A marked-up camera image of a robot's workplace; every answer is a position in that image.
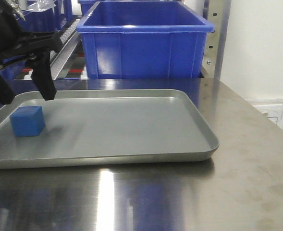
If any clear plastic bag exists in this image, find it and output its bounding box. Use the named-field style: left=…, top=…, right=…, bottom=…
left=26, top=0, right=56, bottom=12

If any blue bin behind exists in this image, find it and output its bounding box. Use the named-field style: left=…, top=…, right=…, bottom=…
left=77, top=0, right=99, bottom=15

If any metal shelf upright post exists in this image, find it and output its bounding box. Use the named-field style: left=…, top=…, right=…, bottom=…
left=201, top=0, right=232, bottom=80

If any white wall socket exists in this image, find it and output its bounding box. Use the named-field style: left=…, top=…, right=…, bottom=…
left=246, top=97, right=283, bottom=129

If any blue bin at left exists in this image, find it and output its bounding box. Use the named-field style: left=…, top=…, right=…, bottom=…
left=0, top=0, right=73, bottom=80

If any blue foam cube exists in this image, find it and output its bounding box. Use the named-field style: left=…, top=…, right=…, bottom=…
left=9, top=106, right=46, bottom=137

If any silver metal tray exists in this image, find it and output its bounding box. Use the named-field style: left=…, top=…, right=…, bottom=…
left=0, top=89, right=219, bottom=169

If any large blue plastic bin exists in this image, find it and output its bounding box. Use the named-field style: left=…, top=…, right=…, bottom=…
left=76, top=1, right=214, bottom=79

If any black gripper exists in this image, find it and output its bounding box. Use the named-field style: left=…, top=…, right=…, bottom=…
left=0, top=0, right=62, bottom=104

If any white roller conveyor rail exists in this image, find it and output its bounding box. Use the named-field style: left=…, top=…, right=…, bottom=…
left=50, top=18, right=80, bottom=80

